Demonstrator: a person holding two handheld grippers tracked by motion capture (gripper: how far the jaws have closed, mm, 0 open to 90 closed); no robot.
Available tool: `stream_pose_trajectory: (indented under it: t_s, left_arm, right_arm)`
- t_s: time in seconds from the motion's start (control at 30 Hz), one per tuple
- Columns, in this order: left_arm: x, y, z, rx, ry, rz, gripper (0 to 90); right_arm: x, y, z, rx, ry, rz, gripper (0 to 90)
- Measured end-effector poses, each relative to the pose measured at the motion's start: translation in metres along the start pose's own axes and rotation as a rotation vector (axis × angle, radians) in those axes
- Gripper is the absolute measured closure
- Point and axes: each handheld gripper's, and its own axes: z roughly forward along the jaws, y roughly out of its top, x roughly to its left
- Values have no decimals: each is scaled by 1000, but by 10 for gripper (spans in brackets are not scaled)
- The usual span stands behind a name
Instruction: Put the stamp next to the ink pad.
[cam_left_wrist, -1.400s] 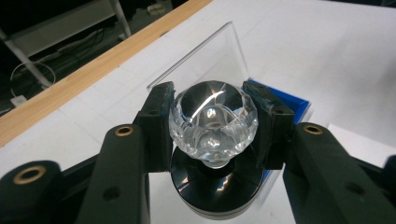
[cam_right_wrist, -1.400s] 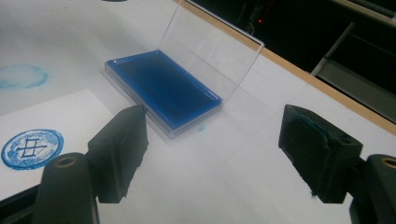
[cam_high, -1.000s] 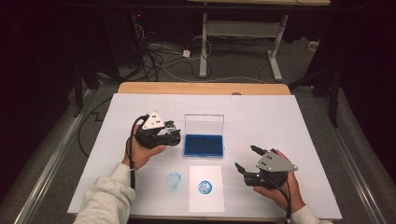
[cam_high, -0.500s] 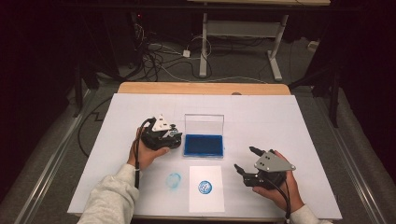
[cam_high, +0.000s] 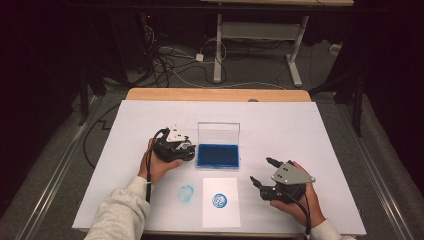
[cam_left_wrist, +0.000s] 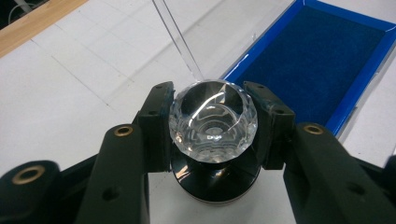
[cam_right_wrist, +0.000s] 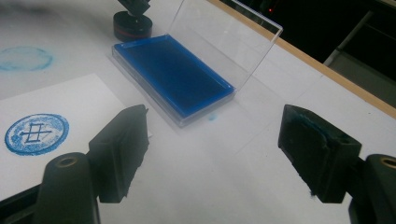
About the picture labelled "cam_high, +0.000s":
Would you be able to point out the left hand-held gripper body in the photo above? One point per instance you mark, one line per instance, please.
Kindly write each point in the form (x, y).
(168, 150)

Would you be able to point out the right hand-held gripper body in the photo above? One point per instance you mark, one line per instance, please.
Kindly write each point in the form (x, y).
(290, 175)

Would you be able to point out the clear round stamp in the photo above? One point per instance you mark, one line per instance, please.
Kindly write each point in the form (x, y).
(181, 146)

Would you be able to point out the blue ink pad clear case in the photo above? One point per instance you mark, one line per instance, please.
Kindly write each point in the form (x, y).
(218, 156)

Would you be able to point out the person's left hand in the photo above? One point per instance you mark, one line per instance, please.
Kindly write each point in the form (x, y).
(156, 170)

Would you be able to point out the person's right hand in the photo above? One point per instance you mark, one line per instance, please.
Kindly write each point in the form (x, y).
(310, 206)

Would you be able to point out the white table cover sheet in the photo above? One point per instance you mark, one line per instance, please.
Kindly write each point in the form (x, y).
(283, 133)

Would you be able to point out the white paper sheet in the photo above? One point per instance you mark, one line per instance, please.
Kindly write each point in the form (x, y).
(221, 218)

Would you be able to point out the white power adapter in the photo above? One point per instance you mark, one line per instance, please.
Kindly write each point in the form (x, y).
(199, 57)

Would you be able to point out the black metal stand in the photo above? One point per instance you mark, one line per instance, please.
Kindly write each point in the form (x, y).
(85, 100)
(358, 100)

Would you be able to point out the white-framed desk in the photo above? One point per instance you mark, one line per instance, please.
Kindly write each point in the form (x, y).
(218, 50)

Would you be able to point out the small white box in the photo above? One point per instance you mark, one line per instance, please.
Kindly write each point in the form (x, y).
(336, 49)

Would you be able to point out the metal floor rail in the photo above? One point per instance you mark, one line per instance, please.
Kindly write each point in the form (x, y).
(380, 186)
(50, 190)

